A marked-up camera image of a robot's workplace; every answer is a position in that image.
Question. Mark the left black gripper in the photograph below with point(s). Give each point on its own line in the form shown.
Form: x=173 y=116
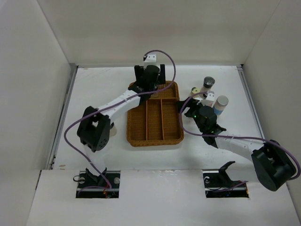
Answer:
x=139 y=71

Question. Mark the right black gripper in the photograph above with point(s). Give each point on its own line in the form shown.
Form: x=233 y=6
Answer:
x=191 y=102

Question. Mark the black grinder top spice bottle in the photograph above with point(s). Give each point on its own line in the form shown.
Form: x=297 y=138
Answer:
x=208 y=82

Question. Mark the black cap white spice bottle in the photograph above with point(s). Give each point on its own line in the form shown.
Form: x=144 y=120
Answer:
x=113 y=131

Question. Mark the black cap brown spice bottle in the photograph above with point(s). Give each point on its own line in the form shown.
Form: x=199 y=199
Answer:
x=155 y=94

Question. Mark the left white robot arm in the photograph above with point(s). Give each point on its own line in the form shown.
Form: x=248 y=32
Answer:
x=95 y=125

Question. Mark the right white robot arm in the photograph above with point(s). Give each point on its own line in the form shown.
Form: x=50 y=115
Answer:
x=273 y=164

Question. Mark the yellow lid spice bottle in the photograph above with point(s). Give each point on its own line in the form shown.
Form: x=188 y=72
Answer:
x=194 y=92

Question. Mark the silver lid blue label jar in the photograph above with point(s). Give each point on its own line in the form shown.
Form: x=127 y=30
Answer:
x=220 y=105

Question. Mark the brown wicker divided tray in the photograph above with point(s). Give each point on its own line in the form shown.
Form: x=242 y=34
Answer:
x=156 y=121

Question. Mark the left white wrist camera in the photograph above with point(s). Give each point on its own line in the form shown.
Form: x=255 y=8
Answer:
x=149 y=59

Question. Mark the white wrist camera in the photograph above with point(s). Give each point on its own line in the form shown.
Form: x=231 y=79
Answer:
x=149 y=59
x=208 y=100

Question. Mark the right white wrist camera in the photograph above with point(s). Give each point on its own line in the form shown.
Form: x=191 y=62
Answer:
x=208 y=100

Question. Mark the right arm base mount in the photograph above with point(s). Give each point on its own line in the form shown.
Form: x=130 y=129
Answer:
x=218 y=184

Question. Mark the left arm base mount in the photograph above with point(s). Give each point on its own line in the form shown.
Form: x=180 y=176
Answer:
x=90 y=186

